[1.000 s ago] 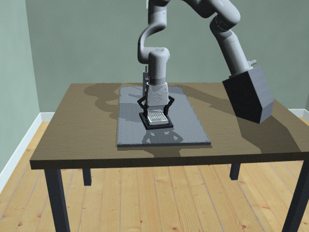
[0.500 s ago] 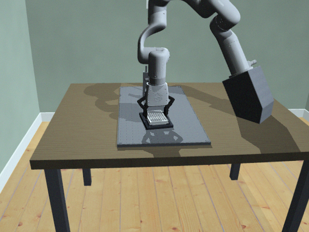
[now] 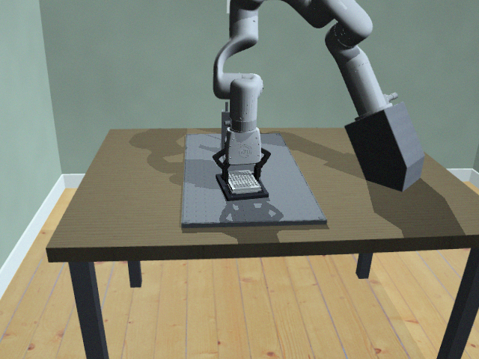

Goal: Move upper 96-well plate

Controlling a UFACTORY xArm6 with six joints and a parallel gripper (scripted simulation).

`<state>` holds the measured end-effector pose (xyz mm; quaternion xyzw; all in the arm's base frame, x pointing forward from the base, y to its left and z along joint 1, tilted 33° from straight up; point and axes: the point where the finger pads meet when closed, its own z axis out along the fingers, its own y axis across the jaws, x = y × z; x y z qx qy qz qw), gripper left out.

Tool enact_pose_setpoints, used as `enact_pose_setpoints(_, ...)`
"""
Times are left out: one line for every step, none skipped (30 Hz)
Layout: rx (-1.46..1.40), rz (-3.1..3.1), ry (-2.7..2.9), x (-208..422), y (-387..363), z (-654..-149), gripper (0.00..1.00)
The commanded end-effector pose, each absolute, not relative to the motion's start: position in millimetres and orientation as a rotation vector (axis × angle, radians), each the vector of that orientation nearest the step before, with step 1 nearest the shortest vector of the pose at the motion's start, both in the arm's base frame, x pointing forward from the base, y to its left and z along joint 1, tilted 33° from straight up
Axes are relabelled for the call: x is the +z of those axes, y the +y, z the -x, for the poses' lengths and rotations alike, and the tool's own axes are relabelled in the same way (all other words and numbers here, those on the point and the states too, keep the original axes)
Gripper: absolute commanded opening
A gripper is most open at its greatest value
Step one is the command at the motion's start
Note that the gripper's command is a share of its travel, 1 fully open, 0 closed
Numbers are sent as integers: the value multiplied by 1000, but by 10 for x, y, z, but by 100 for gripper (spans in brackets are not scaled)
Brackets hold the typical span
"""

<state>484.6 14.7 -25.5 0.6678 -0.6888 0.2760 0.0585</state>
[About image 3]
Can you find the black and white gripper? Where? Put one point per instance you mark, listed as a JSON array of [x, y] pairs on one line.
[[242, 148]]

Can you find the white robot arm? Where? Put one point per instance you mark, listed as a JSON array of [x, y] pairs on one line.
[[352, 27]]

